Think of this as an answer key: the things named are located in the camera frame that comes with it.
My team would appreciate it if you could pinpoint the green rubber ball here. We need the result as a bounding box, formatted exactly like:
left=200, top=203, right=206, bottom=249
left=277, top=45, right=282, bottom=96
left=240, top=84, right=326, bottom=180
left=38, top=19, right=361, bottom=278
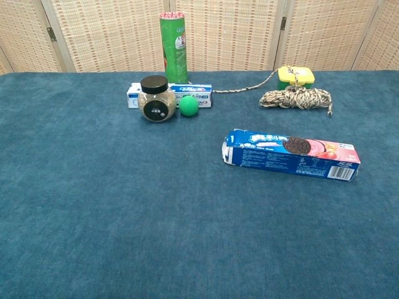
left=178, top=95, right=200, bottom=118

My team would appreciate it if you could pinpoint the green box with yellow lid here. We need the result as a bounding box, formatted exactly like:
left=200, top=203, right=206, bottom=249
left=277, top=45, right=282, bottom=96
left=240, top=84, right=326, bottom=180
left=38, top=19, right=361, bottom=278
left=277, top=65, right=315, bottom=91

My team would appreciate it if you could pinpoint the green cylindrical chip can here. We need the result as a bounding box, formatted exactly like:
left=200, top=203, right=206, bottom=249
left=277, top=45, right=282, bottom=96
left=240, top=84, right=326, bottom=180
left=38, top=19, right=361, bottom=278
left=159, top=11, right=189, bottom=84

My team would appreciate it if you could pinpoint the camouflage braided rope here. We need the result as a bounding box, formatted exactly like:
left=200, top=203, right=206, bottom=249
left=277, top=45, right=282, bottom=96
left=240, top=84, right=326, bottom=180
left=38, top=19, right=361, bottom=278
left=212, top=66, right=334, bottom=116

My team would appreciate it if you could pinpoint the white blue toothpaste box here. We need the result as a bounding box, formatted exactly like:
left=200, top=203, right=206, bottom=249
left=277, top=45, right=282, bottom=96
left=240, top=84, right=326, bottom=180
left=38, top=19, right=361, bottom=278
left=126, top=82, right=213, bottom=110

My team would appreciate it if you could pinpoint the glass jar with black lid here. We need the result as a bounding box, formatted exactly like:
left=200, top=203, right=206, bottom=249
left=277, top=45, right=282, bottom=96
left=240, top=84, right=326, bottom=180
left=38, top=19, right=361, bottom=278
left=137, top=75, right=177, bottom=123

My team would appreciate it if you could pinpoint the woven folding screen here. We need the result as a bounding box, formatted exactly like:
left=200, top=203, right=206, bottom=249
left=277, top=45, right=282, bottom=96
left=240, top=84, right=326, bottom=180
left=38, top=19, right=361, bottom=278
left=0, top=0, right=399, bottom=76

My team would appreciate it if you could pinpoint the blue Oreo cookie box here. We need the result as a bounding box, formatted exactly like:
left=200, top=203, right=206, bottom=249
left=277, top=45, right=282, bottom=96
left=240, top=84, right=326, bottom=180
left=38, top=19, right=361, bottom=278
left=221, top=128, right=362, bottom=183

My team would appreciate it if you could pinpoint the blue tablecloth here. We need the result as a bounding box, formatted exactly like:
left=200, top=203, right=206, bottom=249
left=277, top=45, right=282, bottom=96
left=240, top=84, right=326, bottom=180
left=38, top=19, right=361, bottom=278
left=0, top=70, right=399, bottom=299

